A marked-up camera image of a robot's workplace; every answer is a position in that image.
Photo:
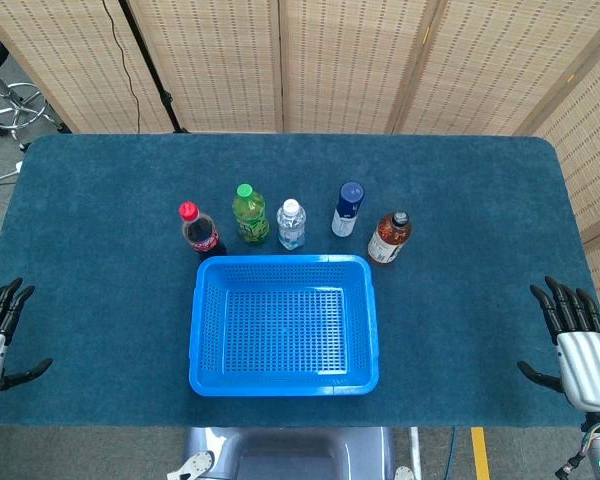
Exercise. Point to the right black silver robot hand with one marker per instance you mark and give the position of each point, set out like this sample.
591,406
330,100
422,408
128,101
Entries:
587,365

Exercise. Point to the brown tea bottle black cap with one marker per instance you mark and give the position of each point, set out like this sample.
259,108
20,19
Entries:
387,240

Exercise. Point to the cola bottle red cap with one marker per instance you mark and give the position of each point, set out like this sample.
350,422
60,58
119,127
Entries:
200,235

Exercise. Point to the blue-capped white bottle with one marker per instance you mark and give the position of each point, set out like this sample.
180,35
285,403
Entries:
347,210

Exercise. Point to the green tea bottle green cap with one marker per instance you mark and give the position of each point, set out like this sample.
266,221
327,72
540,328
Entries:
250,220

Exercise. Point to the clear water bottle white cap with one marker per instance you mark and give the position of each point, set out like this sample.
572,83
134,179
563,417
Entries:
291,225

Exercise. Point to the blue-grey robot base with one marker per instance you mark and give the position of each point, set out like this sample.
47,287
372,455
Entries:
290,450

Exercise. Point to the blue perforated plastic basket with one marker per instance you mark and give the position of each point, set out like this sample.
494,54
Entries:
280,330

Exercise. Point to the yellow floor tape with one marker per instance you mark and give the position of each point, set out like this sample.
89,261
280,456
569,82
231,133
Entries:
480,450

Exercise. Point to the dark teal table mat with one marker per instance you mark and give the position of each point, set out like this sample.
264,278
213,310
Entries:
105,225

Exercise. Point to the white floor strip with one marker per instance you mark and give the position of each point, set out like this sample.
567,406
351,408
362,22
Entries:
415,450

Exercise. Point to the white metal foot plate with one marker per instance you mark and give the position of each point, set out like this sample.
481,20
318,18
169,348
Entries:
404,474
195,465

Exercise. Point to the black stool chrome base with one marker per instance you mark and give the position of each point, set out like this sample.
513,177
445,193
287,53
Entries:
17,111

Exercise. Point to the black tripod stand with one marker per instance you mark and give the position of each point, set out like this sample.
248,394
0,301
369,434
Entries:
150,65

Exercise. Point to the woven bamboo folding screen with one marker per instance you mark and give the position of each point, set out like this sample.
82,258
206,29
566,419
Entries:
355,60

